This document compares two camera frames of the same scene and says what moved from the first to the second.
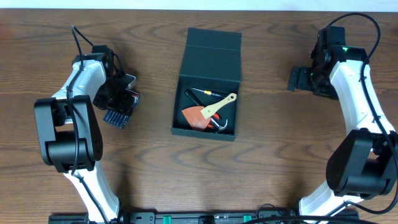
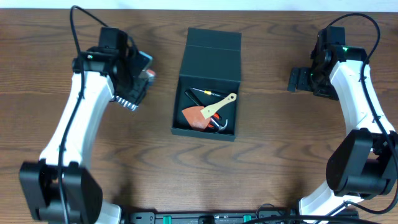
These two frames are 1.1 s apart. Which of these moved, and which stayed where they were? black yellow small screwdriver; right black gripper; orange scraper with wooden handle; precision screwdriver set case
Moved: precision screwdriver set case
Stayed: orange scraper with wooden handle; black yellow small screwdriver; right black gripper
